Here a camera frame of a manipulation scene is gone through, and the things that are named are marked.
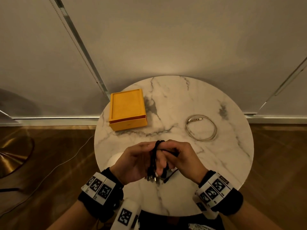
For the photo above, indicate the person's left hand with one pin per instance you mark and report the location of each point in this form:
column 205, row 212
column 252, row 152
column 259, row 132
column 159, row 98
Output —
column 134, row 162

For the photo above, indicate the person's right hand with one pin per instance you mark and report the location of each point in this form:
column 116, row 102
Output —
column 189, row 162

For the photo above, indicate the yellow box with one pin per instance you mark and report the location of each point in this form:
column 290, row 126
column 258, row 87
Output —
column 127, row 105

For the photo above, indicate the person's right forearm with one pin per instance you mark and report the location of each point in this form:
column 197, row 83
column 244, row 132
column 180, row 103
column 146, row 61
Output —
column 249, row 222

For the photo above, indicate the person's left forearm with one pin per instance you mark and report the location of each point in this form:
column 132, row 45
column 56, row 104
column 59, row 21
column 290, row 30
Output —
column 72, row 220

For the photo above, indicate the black left wristband with markers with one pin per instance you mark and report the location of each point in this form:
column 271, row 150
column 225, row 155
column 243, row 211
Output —
column 96, row 208

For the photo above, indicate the white marble table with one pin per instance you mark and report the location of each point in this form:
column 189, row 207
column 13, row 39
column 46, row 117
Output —
column 192, row 98

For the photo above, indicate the metal blind track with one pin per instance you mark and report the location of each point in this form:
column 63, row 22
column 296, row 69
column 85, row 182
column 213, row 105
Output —
column 81, row 45
column 283, row 86

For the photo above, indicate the gold lamp base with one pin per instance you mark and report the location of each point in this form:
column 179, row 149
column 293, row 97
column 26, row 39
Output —
column 12, row 155

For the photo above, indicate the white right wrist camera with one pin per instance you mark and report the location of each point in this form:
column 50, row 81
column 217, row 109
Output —
column 201, row 207

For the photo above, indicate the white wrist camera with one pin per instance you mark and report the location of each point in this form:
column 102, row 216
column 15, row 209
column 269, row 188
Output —
column 124, row 216
column 201, row 207

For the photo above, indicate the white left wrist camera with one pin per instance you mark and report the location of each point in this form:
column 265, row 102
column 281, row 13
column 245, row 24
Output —
column 124, row 216

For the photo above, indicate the metal bottom rail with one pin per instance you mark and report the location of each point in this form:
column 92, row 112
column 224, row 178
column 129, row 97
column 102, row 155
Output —
column 275, row 119
column 48, row 120

